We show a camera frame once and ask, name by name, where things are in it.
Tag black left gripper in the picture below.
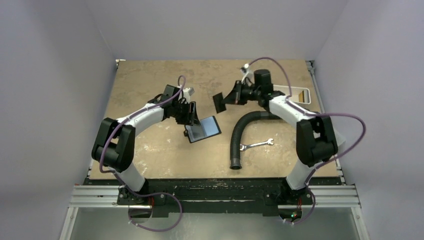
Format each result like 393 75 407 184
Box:
172 100 199 126

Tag black leather card holder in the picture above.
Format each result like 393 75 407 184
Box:
183 116 222 144

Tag grey credit card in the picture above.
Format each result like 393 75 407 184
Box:
212 92 227 114

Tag gold credit card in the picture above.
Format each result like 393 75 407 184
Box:
298 91 305 103

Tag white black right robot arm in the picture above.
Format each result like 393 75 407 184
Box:
212 69 338 204

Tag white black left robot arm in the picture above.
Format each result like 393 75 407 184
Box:
91 84 200 205

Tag silver open-end wrench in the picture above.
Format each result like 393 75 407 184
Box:
239 138 274 152

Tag white plastic tray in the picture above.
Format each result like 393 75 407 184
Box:
273 84 312 105

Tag clear plastic organizer box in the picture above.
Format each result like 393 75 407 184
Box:
333 128 346 157

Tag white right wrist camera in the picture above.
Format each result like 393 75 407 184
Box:
240 63 254 83

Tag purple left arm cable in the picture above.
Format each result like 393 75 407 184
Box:
98 75 184 233

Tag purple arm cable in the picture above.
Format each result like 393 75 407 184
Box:
98 75 184 233
245 56 367 226

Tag grey corrugated hose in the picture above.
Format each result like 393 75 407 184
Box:
229 110 282 170

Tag black aluminium base frame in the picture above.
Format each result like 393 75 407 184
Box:
70 177 360 219

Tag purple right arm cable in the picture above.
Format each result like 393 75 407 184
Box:
245 56 367 226

